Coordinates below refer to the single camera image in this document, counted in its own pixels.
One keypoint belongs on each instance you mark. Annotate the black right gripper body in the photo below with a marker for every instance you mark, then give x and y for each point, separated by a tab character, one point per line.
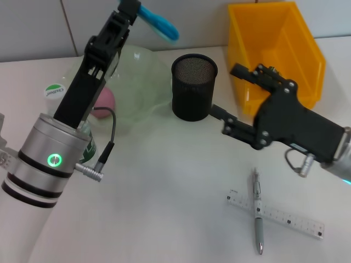
296	123

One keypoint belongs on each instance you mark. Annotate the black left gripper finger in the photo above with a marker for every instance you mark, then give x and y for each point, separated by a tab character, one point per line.
134	8
123	8

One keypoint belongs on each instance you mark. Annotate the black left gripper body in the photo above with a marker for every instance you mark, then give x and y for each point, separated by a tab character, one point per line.
90	76

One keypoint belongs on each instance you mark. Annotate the clear green-label water bottle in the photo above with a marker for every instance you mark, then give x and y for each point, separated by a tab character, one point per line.
55	93

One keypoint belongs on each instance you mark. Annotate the yellow plastic bin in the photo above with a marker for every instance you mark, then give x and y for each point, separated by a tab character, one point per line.
274	33

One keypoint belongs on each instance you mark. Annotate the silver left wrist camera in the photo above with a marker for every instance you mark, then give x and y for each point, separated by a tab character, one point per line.
5	153

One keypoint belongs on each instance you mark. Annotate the pink peach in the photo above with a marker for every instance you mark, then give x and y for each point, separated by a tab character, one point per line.
105	101

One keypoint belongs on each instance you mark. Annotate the transparent plastic ruler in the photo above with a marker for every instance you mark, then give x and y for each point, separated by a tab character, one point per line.
290	219

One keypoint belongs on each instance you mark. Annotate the grey ballpoint pen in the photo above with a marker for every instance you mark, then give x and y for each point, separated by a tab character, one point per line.
258	227

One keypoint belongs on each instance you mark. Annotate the blue scissors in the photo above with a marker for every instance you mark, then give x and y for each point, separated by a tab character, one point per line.
161	24

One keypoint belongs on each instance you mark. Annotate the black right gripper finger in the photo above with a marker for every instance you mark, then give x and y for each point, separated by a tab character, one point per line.
241	71
238	128

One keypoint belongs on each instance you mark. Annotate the pale green glass fruit plate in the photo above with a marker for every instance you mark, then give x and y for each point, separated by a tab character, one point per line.
142	82

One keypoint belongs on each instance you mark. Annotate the black mesh pen cup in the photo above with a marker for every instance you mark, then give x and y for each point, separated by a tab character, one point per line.
193	96

